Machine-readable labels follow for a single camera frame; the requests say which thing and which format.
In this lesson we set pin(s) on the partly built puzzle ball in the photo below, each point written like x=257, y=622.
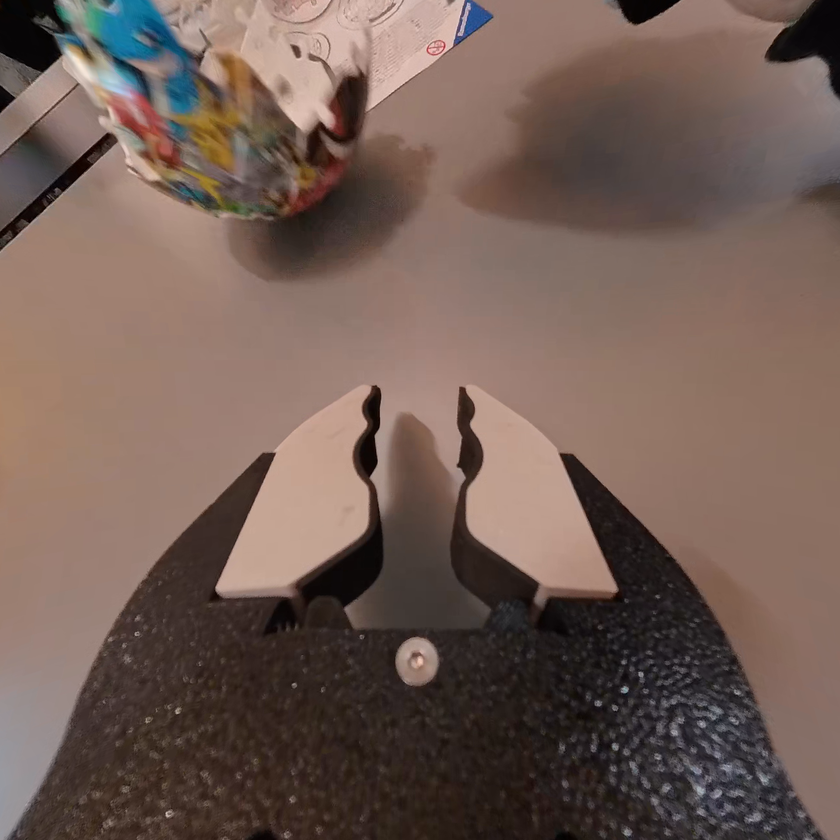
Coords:
x=197, y=131

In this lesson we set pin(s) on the white printed leaflet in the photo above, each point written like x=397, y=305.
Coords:
x=407, y=39

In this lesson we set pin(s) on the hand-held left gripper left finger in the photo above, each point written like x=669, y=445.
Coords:
x=308, y=512

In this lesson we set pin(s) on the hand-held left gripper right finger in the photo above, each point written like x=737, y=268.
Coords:
x=531, y=518

